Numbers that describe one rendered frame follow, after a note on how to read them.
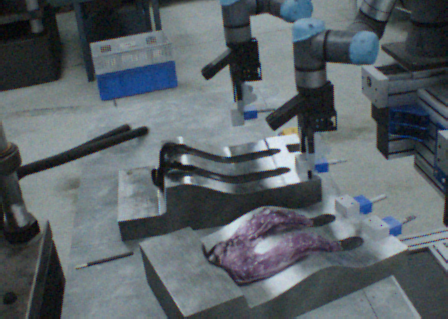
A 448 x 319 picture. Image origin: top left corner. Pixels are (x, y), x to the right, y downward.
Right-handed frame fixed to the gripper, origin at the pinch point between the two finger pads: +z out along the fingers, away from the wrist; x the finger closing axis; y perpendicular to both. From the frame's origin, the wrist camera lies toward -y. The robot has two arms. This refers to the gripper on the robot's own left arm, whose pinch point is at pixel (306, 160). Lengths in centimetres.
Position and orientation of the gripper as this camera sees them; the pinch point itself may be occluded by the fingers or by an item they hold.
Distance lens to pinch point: 152.7
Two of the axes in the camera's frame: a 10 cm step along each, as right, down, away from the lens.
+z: 1.0, 8.9, 4.5
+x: -1.3, -4.3, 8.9
